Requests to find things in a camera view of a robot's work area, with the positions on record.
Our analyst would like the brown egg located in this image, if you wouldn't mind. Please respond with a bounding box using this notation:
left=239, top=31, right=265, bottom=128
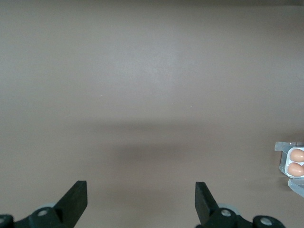
left=291, top=149, right=304, bottom=163
left=287, top=162, right=304, bottom=177

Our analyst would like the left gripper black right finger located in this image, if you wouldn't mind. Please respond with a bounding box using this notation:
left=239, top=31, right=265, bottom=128
left=193, top=181, right=285, bottom=228

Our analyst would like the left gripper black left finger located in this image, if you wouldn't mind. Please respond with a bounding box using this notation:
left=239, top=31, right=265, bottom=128
left=0, top=180, right=88, bottom=228

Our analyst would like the clear plastic egg box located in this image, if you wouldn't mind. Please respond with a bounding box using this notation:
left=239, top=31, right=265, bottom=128
left=275, top=141, right=304, bottom=198

